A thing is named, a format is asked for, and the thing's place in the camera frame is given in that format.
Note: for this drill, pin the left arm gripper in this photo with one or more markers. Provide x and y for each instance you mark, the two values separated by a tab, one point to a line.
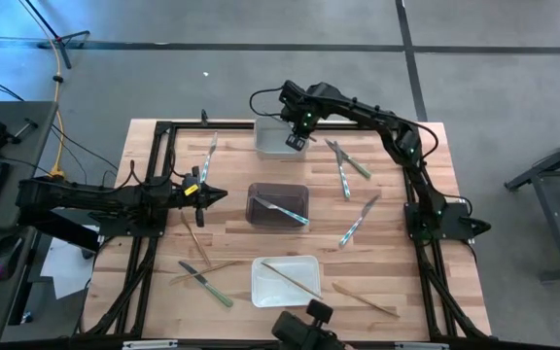
195	194

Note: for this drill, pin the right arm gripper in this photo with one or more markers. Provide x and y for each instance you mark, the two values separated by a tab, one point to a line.
306	121

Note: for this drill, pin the white plastic bin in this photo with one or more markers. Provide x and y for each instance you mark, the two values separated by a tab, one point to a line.
280	294

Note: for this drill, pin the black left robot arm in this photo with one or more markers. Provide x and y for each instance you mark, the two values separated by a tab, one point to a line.
90	197

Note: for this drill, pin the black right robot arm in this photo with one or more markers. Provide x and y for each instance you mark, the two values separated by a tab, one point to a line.
358	109

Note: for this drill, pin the grey translucent plastic bin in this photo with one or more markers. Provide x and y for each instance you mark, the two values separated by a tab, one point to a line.
270	141

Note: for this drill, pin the brown translucent plastic bin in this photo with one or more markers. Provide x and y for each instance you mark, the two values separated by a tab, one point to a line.
265	219

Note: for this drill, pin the black table clamp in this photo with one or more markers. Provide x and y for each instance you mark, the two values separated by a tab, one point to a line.
204	116

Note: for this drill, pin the white paper sheet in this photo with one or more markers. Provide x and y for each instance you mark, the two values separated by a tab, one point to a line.
68	267

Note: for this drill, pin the grey desk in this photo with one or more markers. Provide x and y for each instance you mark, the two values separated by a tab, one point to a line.
22	165

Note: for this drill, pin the black computer mouse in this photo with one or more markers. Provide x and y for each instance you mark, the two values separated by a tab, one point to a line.
8	253

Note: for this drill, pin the black tripod stand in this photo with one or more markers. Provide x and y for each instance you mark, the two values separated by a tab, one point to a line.
64	56

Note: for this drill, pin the black aluminium table frame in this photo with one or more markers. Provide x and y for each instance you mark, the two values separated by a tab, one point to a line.
231	125

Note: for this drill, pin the white metal bracket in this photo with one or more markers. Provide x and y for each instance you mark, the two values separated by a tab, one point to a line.
149	345
421	346

